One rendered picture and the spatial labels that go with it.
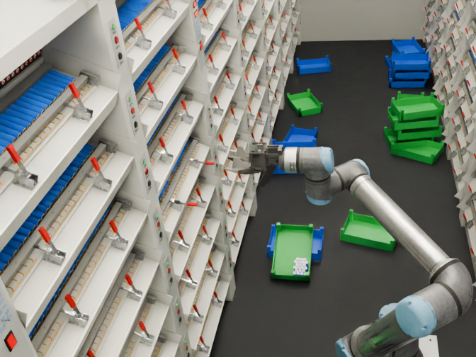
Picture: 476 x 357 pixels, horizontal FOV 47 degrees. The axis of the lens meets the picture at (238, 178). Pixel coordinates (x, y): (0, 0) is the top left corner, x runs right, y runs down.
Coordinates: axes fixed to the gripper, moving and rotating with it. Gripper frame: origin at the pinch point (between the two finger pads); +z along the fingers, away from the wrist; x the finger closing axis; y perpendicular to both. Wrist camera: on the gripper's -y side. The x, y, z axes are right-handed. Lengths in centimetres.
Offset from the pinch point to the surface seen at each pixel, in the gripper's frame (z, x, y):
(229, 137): 19, -70, -31
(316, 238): -21, -82, -107
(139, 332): 22, 54, -28
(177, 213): 17.2, 15.5, -10.6
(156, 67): 23.4, -9.0, 34.3
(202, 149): 18.2, -26.3, -10.4
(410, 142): -78, -183, -104
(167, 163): 17.3, 13.8, 9.8
